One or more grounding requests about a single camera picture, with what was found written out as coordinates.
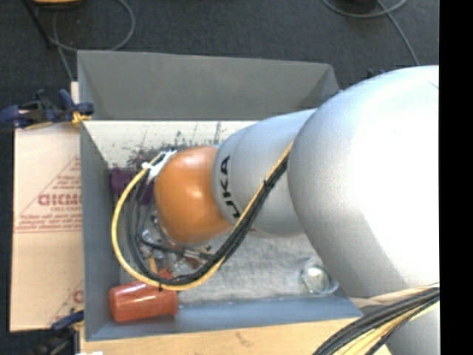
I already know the orange plastic cup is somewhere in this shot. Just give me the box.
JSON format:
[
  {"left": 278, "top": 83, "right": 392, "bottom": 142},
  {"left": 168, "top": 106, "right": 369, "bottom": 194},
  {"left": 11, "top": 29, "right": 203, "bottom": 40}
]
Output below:
[{"left": 108, "top": 280, "right": 180, "bottom": 324}]

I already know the grey metal bin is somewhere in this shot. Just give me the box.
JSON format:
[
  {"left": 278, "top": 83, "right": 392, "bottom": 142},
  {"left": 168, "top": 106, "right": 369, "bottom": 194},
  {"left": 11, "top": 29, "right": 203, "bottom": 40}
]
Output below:
[{"left": 76, "top": 50, "right": 365, "bottom": 342}]

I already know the brown cardboard board, red print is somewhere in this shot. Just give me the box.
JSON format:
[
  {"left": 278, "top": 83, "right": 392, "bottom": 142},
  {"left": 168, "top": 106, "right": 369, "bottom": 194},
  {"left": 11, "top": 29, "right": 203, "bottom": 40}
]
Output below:
[{"left": 8, "top": 121, "right": 86, "bottom": 333}]

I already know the clear glass cup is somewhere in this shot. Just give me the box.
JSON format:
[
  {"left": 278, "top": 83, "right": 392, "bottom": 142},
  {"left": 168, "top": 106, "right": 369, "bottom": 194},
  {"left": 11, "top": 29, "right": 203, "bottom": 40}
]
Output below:
[{"left": 299, "top": 256, "right": 339, "bottom": 297}]

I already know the purple cloth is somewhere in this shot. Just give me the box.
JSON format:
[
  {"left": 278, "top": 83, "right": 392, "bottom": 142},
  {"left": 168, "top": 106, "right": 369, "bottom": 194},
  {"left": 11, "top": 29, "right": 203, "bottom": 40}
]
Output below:
[{"left": 109, "top": 166, "right": 154, "bottom": 205}]

